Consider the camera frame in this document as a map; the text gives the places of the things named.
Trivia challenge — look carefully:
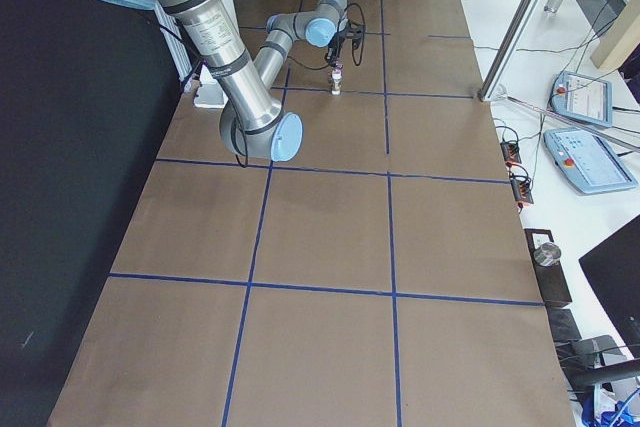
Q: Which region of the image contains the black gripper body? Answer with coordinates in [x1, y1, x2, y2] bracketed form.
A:
[325, 20, 365, 67]

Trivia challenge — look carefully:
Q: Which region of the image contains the white brass PPR valve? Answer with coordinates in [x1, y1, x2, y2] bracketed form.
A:
[329, 71, 342, 96]

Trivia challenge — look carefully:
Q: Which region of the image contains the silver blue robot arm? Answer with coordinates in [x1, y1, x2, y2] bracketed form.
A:
[100, 0, 366, 164]

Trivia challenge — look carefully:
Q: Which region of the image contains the upper grey teach pendant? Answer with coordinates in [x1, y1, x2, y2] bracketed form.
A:
[549, 70, 613, 127]

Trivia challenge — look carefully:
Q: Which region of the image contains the grey teach pendant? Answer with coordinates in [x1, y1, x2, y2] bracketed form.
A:
[549, 70, 613, 127]
[543, 128, 638, 195]

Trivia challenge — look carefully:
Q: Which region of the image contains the brown paper table mat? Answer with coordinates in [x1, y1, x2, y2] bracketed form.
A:
[49, 0, 574, 426]

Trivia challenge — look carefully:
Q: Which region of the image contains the lower grey teach pendant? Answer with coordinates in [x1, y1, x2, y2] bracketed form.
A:
[543, 128, 638, 195]

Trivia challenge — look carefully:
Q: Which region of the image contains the steel metal cup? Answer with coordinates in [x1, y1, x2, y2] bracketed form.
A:
[533, 242, 562, 267]

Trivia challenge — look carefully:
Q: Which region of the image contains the black metal block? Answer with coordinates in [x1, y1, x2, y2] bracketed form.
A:
[524, 228, 572, 308]

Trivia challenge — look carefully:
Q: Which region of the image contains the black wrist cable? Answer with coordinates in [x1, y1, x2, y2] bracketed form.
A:
[289, 2, 366, 72]

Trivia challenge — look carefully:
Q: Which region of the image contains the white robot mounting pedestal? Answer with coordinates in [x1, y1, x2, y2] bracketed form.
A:
[194, 61, 228, 109]

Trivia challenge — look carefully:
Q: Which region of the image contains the aluminium profile camera post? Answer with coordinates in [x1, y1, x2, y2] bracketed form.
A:
[478, 0, 539, 102]

